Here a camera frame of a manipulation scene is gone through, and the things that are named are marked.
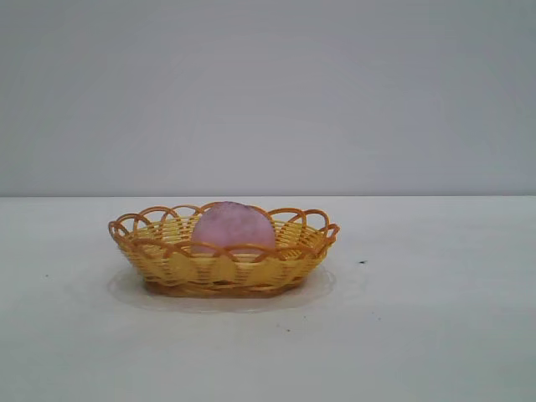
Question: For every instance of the yellow woven plastic basket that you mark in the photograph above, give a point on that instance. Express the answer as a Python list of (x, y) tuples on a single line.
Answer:
[(218, 272)]

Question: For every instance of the pink toy peach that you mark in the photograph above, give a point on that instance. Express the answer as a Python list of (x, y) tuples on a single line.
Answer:
[(234, 230)]

